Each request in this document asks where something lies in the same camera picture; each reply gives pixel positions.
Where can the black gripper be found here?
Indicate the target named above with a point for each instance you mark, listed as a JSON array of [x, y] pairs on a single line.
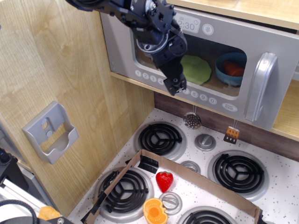
[[168, 60]]

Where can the silver toy microwave door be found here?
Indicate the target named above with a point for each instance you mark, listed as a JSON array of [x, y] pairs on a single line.
[[272, 58]]

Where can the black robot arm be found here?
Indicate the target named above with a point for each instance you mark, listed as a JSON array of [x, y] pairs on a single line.
[[156, 31]]

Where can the green plastic plate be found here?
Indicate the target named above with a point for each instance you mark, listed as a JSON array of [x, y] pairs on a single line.
[[195, 69]]

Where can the silver toy skimmer ladle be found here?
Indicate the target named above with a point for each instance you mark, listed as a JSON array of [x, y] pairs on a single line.
[[192, 120]]

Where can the back left black burner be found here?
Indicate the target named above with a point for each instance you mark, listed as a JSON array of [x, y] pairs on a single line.
[[162, 138]]

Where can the black burner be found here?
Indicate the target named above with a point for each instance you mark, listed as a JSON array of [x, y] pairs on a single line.
[[239, 172], [206, 215], [162, 138], [125, 202]]

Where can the blue plastic bowl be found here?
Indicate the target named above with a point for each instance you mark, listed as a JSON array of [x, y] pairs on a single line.
[[235, 57]]

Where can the orange toy carrot piece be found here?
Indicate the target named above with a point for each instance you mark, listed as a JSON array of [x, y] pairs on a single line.
[[233, 69]]

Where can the silver back stove knob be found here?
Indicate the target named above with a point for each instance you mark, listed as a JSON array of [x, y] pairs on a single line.
[[205, 142]]

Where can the silver stove knob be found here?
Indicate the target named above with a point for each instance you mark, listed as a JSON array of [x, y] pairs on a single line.
[[191, 165], [205, 142], [172, 202]]

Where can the orange toy spatula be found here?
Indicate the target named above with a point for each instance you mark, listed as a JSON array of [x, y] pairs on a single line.
[[232, 133]]

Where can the silver middle stove knob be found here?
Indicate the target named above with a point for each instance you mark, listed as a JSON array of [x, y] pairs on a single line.
[[191, 165]]

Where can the red toy strawberry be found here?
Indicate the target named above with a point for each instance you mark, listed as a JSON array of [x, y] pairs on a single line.
[[164, 180]]

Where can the back right black burner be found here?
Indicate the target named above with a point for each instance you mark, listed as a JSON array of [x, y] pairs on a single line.
[[239, 172]]

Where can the silver front stove knob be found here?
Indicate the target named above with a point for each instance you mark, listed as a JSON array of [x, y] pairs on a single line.
[[172, 202]]

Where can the brown cardboard barrier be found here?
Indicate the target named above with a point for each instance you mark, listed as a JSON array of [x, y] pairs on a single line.
[[151, 162]]

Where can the front left black burner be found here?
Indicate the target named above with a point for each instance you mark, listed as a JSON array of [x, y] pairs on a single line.
[[125, 202]]

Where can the orange toy pepper half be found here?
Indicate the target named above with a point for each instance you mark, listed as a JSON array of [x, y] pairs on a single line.
[[154, 211]]

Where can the front right black burner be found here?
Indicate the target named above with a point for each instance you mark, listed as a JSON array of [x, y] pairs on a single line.
[[206, 215]]

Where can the orange toy food piece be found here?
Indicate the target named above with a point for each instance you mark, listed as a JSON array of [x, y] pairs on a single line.
[[48, 213]]

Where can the grey wall phone holder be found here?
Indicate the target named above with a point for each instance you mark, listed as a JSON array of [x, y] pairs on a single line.
[[44, 125]]

